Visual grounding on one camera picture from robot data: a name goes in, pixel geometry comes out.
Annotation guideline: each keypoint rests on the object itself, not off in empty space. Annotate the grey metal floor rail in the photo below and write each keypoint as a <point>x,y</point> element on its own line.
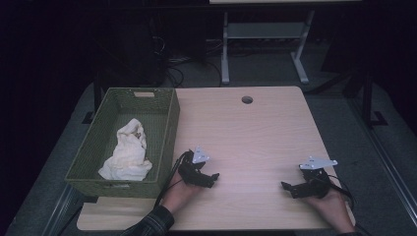
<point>387,157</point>
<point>60,209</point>

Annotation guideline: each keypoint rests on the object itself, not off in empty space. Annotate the green woven basket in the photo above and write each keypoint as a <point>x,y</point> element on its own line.
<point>131,105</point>

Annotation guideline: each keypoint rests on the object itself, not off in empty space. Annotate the person's left hand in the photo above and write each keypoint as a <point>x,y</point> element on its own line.
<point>178,195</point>

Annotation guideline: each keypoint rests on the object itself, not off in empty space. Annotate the white metal stand frame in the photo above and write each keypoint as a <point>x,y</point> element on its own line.
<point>262,30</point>

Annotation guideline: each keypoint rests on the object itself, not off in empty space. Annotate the person's right hand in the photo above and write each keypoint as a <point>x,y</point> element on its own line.
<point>332,208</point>

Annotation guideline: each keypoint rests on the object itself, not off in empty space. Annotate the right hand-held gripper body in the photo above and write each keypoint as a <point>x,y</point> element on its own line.
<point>316,183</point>

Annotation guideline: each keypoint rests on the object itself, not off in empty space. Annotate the cream cloth with bear print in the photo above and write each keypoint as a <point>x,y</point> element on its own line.
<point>129,157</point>

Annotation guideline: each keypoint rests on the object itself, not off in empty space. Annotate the black stand leg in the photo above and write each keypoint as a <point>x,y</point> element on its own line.
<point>367,98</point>
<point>95,101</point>

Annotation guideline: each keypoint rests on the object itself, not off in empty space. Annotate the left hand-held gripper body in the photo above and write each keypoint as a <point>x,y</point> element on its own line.
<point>190,167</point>

